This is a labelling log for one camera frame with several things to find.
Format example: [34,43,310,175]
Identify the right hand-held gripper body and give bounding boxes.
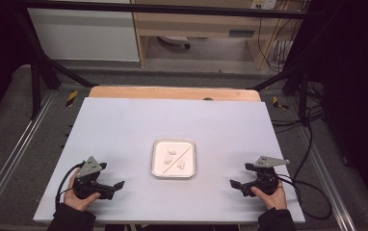
[240,155,291,197]

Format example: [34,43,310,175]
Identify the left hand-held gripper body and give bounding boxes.
[72,156,116,200]

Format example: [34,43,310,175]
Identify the square white tray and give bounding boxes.
[150,138,197,179]

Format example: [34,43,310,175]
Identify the thin light stick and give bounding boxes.
[162,145,195,176]

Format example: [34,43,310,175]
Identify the person's left hand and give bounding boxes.
[64,167,102,212]

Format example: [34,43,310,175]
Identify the person's right hand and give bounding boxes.
[250,180,288,212]

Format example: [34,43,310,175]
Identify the yellow black tape strip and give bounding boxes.
[272,95,289,111]
[65,90,79,108]

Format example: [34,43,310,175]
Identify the wooden table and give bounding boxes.
[89,85,262,103]

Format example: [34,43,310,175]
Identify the white cabinet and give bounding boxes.
[27,0,141,63]

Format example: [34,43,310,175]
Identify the chair base with caster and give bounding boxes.
[157,35,193,50]

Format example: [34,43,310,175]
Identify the wooden desk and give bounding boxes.
[130,0,309,70]

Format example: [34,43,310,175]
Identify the left hand-held gripper black cable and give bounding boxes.
[54,162,86,211]

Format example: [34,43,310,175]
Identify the hand-held gripper black cable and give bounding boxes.
[276,174,333,221]
[54,162,86,211]

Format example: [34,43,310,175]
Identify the right hand-held gripper black cable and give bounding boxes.
[276,174,333,221]

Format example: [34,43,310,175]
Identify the aluminium rail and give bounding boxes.
[0,90,57,219]
[296,126,357,231]

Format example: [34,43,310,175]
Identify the black floor cables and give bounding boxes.
[270,81,327,136]

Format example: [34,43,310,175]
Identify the hanging black cable bundle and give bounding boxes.
[257,9,303,73]

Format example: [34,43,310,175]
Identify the white wall socket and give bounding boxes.
[250,0,277,11]

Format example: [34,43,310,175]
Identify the black metal frame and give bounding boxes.
[12,0,315,120]

